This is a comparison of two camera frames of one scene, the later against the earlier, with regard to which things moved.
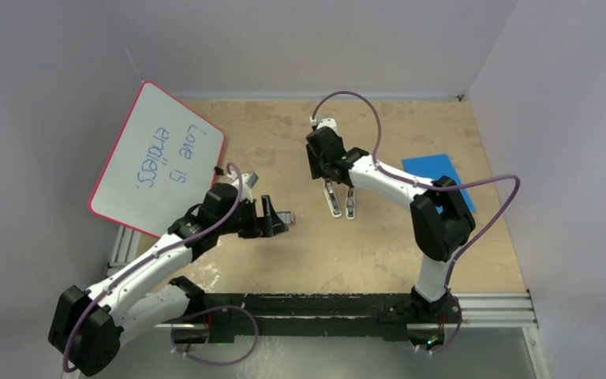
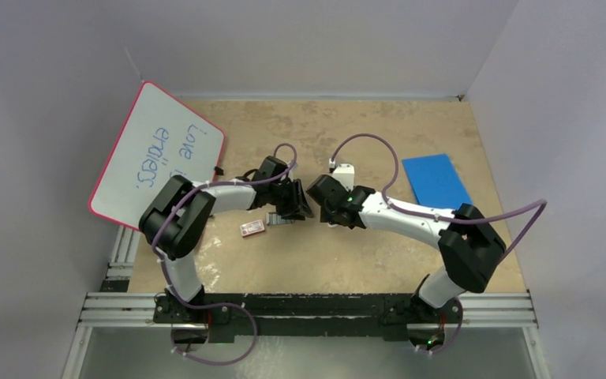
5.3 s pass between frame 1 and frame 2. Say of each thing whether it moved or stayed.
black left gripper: moved
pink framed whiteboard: stayed
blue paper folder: stayed
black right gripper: moved
